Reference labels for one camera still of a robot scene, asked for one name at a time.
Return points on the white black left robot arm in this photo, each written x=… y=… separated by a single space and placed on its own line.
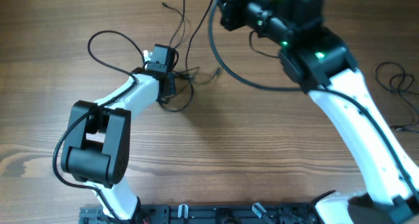
x=96 y=145

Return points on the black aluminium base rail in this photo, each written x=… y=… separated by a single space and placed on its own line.
x=292 y=213

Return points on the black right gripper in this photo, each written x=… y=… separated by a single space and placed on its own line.
x=230 y=13

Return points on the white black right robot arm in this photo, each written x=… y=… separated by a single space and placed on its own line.
x=323 y=67

